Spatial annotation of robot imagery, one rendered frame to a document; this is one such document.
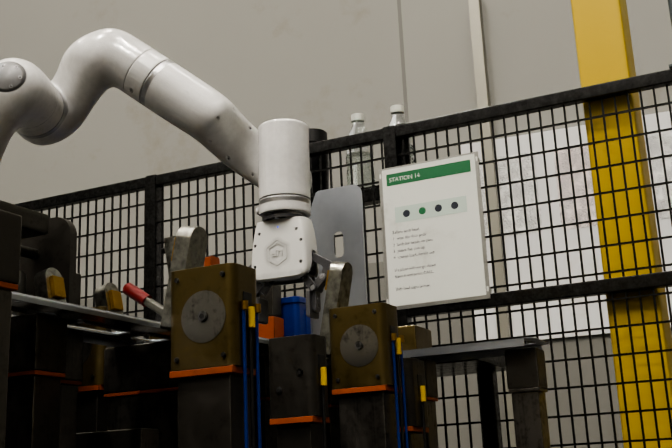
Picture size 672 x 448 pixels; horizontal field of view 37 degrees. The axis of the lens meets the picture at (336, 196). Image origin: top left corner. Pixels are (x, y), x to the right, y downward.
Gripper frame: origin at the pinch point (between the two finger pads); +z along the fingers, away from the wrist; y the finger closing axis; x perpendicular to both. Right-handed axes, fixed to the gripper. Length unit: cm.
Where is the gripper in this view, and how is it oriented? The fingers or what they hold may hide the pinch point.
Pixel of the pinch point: (286, 314)
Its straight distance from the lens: 160.9
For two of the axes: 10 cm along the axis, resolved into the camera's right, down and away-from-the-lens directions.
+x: 4.4, 2.3, 8.7
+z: 0.3, 9.6, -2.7
